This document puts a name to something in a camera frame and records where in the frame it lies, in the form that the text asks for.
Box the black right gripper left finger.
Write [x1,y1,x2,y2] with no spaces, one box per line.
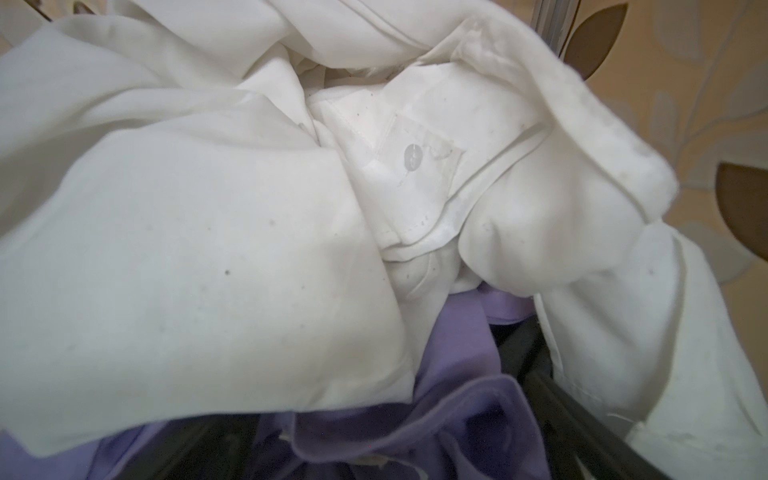
[117,414,261,480]

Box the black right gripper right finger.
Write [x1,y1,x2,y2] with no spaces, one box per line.
[491,317,667,480]

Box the purple cloth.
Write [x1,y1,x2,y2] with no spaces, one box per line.
[1,285,549,479]

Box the white shirt cloth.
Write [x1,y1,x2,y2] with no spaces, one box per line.
[1,1,767,479]

